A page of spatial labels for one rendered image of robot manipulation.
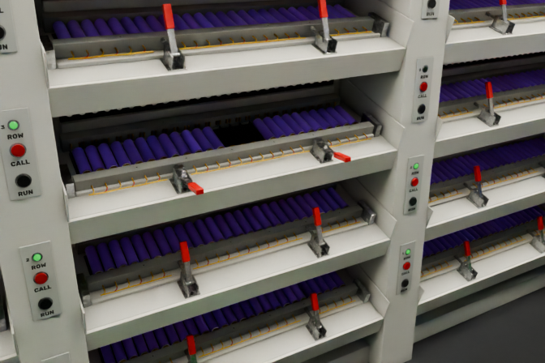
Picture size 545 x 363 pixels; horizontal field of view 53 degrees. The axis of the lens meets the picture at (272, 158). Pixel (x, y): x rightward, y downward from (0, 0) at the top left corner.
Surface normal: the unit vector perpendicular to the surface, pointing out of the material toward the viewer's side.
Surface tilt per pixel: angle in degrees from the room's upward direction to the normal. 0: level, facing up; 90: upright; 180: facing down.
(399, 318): 90
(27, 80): 90
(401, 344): 90
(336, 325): 17
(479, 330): 0
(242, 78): 107
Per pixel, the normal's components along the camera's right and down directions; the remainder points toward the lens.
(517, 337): 0.00, -0.93
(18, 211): 0.48, 0.31
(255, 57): 0.14, -0.80
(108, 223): 0.47, 0.57
